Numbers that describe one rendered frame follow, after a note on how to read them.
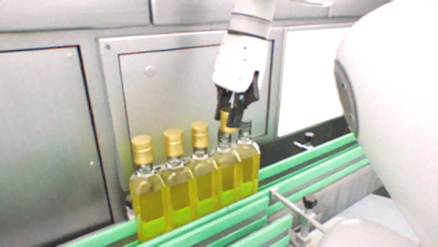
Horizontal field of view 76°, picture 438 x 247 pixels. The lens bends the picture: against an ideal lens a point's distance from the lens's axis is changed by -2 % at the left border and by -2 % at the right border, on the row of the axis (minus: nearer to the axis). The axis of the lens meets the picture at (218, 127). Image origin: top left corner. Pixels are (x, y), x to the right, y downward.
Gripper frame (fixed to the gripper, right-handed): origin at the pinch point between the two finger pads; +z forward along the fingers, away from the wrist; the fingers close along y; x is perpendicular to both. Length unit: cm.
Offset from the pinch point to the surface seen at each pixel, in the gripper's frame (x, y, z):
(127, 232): -15.3, -4.5, 27.9
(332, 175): 41.9, 1.9, 16.5
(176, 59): -6.3, -14.2, -7.7
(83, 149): -22.7, -17.4, 14.6
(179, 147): -9.8, 0.5, 6.6
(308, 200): 14.6, 13.6, 13.4
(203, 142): -4.6, 0.2, 5.9
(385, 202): 69, 9, 26
